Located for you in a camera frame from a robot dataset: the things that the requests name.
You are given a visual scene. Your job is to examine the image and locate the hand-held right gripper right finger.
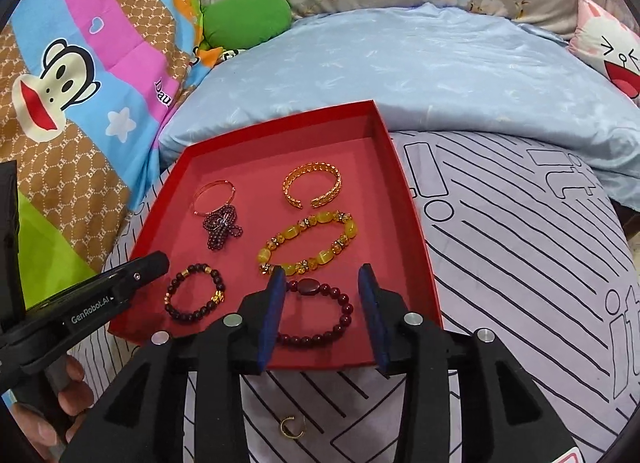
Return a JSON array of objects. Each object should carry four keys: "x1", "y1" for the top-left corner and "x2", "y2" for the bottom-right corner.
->
[{"x1": 357, "y1": 263, "x2": 576, "y2": 463}]

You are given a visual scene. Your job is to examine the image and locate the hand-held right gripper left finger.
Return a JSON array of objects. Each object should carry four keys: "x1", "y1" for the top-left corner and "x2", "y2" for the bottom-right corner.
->
[{"x1": 60, "y1": 272, "x2": 288, "y2": 463}]

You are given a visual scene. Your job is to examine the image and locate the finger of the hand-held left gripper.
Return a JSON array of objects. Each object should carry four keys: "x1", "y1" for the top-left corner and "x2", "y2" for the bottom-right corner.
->
[{"x1": 22, "y1": 251, "x2": 170, "y2": 341}]

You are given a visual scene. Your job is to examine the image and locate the dark red bead bracelet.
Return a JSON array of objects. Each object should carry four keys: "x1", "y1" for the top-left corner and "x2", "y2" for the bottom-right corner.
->
[{"x1": 275, "y1": 279, "x2": 355, "y2": 348}]

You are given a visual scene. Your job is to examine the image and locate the brown bead bracelet gold charms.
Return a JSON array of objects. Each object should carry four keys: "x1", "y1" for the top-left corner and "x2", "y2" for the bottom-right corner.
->
[{"x1": 162, "y1": 263, "x2": 227, "y2": 326}]

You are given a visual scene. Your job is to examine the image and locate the purple bead bracelet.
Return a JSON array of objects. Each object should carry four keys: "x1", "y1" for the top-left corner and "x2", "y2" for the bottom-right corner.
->
[{"x1": 201, "y1": 203, "x2": 244, "y2": 251}]

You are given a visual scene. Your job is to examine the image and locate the yellow stone bracelet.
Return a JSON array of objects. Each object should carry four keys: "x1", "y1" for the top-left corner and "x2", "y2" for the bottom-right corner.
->
[{"x1": 256, "y1": 210, "x2": 359, "y2": 278}]

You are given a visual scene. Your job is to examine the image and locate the thin gold bangle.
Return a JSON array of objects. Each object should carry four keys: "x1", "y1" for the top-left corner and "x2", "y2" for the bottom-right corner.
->
[{"x1": 192, "y1": 180, "x2": 236, "y2": 216}]

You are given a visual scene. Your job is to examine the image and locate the gold chain-pattern cuff bangle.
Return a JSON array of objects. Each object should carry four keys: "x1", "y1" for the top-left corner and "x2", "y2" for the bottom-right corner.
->
[{"x1": 282, "y1": 160, "x2": 343, "y2": 210}]

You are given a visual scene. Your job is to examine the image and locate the red cardboard box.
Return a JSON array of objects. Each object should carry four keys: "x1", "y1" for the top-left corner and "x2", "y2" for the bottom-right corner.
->
[{"x1": 107, "y1": 100, "x2": 443, "y2": 374}]

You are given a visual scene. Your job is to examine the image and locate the person's left hand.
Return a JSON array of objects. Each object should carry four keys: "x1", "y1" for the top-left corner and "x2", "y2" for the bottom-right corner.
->
[{"x1": 10, "y1": 353, "x2": 88, "y2": 461}]

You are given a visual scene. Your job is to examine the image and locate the gold hoop earring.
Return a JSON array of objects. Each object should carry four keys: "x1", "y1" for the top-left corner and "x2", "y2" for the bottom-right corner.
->
[{"x1": 279, "y1": 415, "x2": 304, "y2": 440}]

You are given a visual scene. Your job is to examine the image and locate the colourful monkey print blanket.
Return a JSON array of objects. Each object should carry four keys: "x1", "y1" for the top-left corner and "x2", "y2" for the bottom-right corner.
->
[{"x1": 0, "y1": 0, "x2": 221, "y2": 304}]

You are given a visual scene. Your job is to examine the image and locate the light blue blanket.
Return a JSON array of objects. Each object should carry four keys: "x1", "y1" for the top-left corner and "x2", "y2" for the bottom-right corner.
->
[{"x1": 159, "y1": 2, "x2": 640, "y2": 209}]

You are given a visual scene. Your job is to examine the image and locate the green pillow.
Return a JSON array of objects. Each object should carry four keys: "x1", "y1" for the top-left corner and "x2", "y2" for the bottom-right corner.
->
[{"x1": 202, "y1": 0, "x2": 292, "y2": 50}]

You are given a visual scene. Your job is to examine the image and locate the pink cartoon face pillow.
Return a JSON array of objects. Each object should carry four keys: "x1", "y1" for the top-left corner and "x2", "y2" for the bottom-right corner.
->
[{"x1": 567, "y1": 0, "x2": 640, "y2": 106}]

